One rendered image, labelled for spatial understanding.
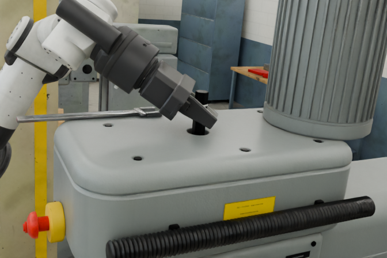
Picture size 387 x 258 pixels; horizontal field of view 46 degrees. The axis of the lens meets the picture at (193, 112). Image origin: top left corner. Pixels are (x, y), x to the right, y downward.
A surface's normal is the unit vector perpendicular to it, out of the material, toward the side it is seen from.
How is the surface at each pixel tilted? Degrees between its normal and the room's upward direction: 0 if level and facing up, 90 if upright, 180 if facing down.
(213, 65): 90
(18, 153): 90
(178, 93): 53
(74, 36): 67
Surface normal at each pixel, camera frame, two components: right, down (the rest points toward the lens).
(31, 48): 0.22, 0.47
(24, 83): 0.36, 0.29
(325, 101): -0.18, 0.26
